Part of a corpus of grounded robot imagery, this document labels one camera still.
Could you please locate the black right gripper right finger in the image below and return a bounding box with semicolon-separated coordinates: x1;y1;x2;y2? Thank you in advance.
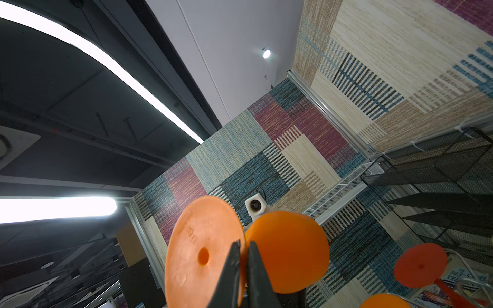
246;241;281;308

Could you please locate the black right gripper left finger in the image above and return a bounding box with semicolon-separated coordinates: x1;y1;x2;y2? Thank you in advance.
207;240;241;308

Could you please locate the orange wine glass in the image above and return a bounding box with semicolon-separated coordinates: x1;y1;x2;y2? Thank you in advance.
165;196;330;307
360;293;411;308

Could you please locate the orange wine glass front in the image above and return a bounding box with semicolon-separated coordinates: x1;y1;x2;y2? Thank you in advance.
360;293;411;308

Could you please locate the red plastic wine glass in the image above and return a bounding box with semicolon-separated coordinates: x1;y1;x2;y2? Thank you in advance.
394;243;482;307

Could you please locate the black mesh shelf rack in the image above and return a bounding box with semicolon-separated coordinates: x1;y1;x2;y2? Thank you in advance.
360;127;492;266

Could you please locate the chrome wine glass rack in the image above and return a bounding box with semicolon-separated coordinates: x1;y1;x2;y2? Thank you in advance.
444;248;492;307

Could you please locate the treehouse paperback book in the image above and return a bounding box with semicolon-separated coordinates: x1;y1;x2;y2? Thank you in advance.
411;266;491;307

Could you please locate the white external camera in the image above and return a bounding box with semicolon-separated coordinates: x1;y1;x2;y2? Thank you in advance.
245;193;272;222

